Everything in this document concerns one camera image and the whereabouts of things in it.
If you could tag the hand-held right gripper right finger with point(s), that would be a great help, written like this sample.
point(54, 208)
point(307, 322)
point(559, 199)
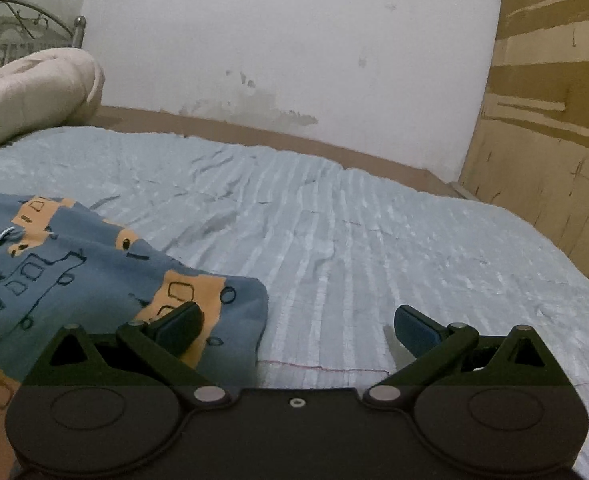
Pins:
point(417, 332)

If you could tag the cream rolled comforter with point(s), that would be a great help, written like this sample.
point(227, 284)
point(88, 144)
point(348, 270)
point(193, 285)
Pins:
point(29, 95)

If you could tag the grey metal headboard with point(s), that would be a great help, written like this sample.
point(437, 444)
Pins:
point(19, 25)

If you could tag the wooden board panel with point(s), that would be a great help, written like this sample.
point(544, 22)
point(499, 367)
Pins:
point(554, 110)

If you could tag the blue pants with orange print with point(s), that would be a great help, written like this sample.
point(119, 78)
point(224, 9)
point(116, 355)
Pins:
point(74, 270)

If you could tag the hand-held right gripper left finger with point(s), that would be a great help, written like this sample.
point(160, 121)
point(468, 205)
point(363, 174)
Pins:
point(177, 331)

